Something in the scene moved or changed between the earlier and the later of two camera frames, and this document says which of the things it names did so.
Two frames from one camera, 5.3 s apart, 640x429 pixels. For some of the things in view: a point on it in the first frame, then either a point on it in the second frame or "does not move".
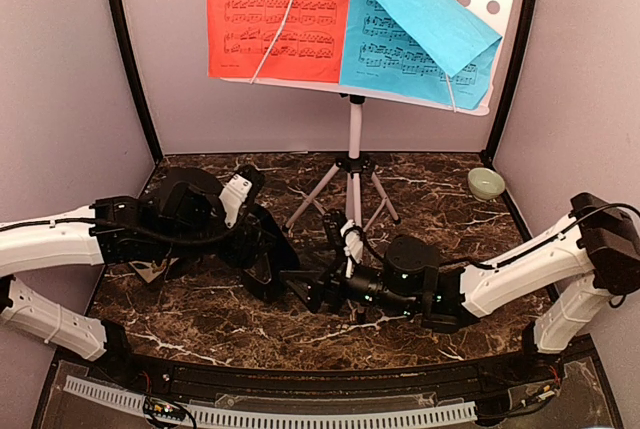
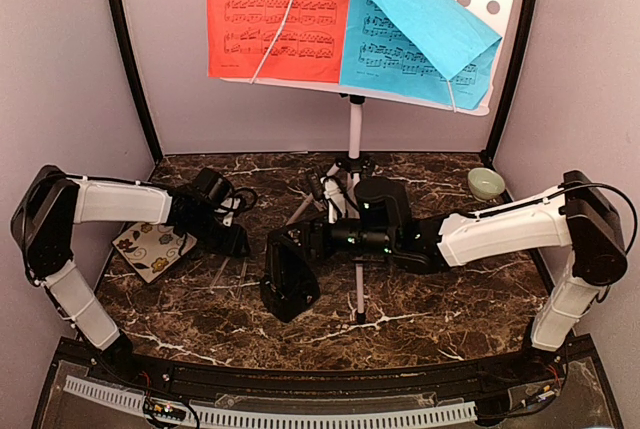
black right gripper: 318,287 -> 311,231
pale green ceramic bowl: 485,184 does not move
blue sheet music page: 408,36 does not move
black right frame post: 526,25 does not move
